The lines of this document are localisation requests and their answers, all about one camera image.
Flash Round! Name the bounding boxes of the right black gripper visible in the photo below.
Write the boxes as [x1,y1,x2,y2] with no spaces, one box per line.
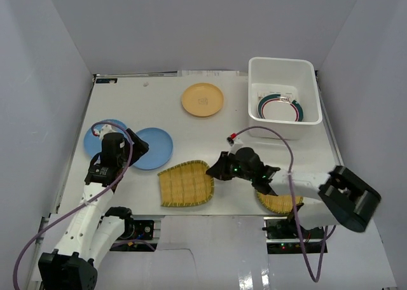
[207,151,254,182]

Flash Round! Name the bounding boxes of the blue plate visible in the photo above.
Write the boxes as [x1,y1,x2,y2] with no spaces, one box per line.
[83,119,127,158]
[132,127,173,170]

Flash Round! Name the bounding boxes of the fan-shaped bamboo tray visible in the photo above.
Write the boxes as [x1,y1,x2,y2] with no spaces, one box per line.
[157,160,214,207]

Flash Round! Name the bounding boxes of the round bamboo tray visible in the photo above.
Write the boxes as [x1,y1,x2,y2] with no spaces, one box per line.
[256,192,293,214]

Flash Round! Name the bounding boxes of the orange plastic plate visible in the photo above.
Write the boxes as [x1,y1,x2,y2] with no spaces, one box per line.
[181,83,224,118]

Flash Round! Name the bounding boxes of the green rimmed white plate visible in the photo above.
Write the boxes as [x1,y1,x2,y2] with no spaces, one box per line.
[256,93,304,122]

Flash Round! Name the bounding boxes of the white plastic bin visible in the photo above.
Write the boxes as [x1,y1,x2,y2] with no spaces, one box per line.
[247,57,322,140]

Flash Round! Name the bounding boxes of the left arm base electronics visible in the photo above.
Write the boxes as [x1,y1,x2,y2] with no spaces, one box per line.
[111,219,157,252]

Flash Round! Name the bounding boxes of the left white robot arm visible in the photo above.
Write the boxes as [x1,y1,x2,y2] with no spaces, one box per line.
[38,122,149,289]

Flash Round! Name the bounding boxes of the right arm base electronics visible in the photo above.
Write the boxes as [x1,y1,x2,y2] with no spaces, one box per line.
[262,217,324,255]

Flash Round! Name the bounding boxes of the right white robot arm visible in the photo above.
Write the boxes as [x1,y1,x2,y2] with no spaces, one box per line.
[206,147,382,238]

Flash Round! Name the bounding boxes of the dark label sticker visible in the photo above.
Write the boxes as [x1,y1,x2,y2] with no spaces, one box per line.
[95,78,118,84]

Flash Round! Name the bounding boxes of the papers at table back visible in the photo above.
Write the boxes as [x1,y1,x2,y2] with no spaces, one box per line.
[177,70,248,77]

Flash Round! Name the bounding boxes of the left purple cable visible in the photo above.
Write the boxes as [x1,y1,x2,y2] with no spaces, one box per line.
[13,120,134,290]

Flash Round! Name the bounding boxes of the purple cable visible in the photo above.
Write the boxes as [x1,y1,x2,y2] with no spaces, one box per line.
[237,126,328,283]
[13,120,134,290]

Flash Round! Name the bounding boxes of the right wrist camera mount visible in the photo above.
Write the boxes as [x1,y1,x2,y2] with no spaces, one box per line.
[226,133,244,154]

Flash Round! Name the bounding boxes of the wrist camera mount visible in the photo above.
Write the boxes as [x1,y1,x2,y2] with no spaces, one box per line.
[226,133,244,154]
[93,125,116,141]

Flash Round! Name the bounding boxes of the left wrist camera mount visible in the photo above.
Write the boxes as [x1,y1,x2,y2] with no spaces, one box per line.
[93,125,116,141]

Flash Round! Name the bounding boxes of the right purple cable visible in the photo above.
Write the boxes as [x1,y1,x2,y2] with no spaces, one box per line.
[237,126,328,283]

